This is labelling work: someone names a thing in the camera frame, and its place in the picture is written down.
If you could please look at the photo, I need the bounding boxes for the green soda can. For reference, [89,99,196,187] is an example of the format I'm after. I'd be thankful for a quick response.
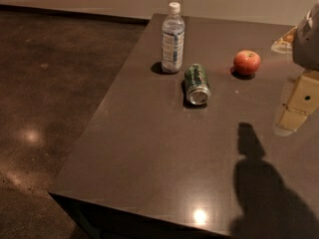
[184,64,211,106]

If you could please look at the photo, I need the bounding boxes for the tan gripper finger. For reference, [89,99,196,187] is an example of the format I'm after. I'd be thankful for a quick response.
[271,27,297,54]
[276,70,319,132]

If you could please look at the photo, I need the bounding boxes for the clear plastic water bottle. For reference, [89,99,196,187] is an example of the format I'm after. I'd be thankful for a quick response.
[161,2,185,74]

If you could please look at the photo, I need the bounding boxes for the red apple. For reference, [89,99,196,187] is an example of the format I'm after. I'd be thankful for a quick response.
[233,50,261,76]

